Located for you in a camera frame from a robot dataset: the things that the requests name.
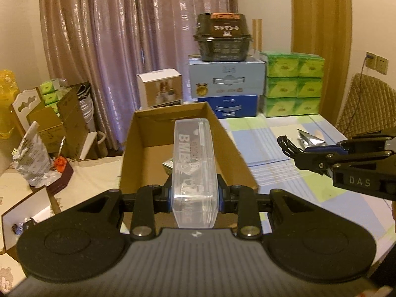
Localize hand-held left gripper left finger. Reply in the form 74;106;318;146
77;181;174;239

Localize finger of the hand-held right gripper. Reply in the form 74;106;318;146
303;134;393;157
293;149;395;177

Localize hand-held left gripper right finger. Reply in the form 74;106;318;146
217;175;310;239

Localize black cable with plug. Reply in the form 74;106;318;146
277;134;305;159

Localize white green medicine box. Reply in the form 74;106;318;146
162;158;175;177

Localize clear plastic case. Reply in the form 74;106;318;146
173;118;220;229

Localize long brown cardboard box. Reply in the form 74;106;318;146
119;101;259;234

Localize silver green foil bag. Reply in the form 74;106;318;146
296;129;327;147

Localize woven chair back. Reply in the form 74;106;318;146
336;73;396;140

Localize stack of green tissue packs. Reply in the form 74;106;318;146
259;51;325;118

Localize white stool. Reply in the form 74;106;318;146
87;131;107;158

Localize dark blue carton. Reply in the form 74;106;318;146
198;95;259;120

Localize dark wooden tray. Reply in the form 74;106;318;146
29;161;75;197

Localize small white printed box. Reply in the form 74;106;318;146
137;69;183;109

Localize light blue carton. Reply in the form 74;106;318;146
188;56;267;99

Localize open brown cardboard box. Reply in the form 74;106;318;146
26;82;93;160

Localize wooden sticks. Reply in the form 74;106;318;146
252;19;263;57

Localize white cardboard box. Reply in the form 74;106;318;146
1;187;53;254

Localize crumpled silver bag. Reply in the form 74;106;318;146
12;121;61;189

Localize dark candy wrapper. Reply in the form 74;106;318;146
12;218;38;234

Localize dark plastic food container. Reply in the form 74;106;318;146
193;13;254;62

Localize shiny beige curtain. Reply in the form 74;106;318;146
39;0;239;149

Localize white carved chair back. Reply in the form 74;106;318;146
9;88;44;130

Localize yellow plastic bottle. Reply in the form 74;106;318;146
0;70;16;138

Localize beige wall socket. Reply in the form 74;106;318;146
366;52;389;75

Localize wooden door frame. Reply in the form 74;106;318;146
290;0;352;130

